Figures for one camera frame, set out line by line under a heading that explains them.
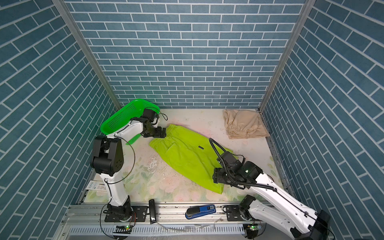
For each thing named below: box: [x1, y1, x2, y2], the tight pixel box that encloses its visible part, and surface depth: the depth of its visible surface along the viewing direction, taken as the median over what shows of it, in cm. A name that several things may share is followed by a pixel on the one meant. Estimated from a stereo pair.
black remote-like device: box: [148, 199, 157, 225], surface depth 73 cm
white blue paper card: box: [85, 180, 107, 191], surface depth 83 cm
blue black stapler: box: [185, 204, 217, 220], surface depth 74 cm
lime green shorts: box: [149, 124, 240, 195], surface depth 95 cm
